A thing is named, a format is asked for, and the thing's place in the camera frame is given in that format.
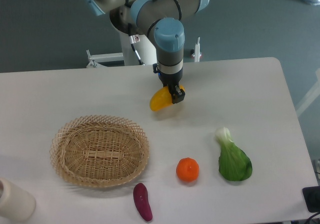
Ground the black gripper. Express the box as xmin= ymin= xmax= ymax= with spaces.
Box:
xmin=152 ymin=63 xmax=186 ymax=104

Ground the yellow mango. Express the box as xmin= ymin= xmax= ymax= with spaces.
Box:
xmin=149 ymin=86 xmax=173 ymax=111

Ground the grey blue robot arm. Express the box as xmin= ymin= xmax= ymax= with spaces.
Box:
xmin=86 ymin=0 xmax=210 ymax=111

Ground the orange tangerine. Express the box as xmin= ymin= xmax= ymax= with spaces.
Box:
xmin=176 ymin=157 xmax=200 ymax=182

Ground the green bok choy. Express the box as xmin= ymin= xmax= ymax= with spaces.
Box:
xmin=215 ymin=127 xmax=253 ymax=181

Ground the woven wicker basket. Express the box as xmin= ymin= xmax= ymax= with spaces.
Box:
xmin=50 ymin=115 xmax=150 ymax=188

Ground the purple sweet potato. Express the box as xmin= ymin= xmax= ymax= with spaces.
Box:
xmin=133 ymin=183 xmax=153 ymax=221

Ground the cream cylindrical bottle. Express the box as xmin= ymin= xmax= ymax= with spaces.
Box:
xmin=0 ymin=178 xmax=36 ymax=221

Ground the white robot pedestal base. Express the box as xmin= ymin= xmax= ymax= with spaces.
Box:
xmin=85 ymin=31 xmax=203 ymax=68

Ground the white frame bar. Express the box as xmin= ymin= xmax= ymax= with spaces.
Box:
xmin=295 ymin=69 xmax=320 ymax=118

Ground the black device with cable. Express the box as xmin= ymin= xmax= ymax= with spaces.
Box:
xmin=302 ymin=186 xmax=320 ymax=223

